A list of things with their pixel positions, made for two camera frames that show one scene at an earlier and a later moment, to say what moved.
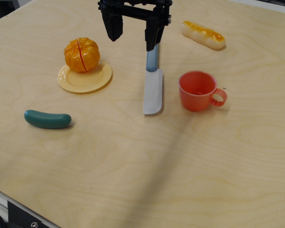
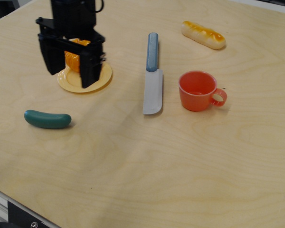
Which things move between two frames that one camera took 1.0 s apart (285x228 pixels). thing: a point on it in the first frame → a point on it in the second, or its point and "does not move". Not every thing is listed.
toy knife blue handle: (152, 102) does not move
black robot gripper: (157, 18) → (73, 24)
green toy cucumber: (47, 120) does not move
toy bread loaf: (204, 36) does not move
